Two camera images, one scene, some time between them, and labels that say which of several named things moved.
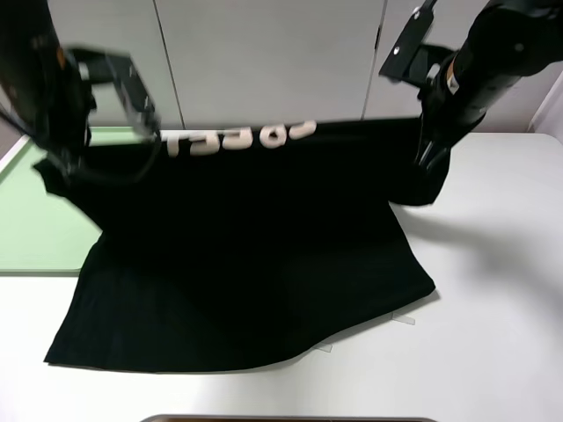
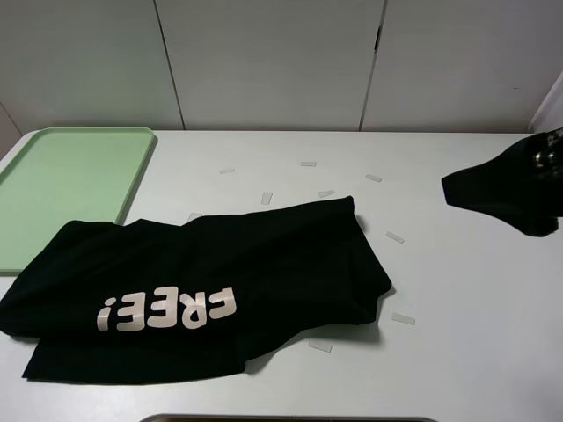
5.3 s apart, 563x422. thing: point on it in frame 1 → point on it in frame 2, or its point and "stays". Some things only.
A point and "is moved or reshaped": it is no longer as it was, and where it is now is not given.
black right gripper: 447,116 → 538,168
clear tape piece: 404,318 stays
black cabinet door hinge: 377,38 stays
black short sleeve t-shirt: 230,249 is moved or reshaped
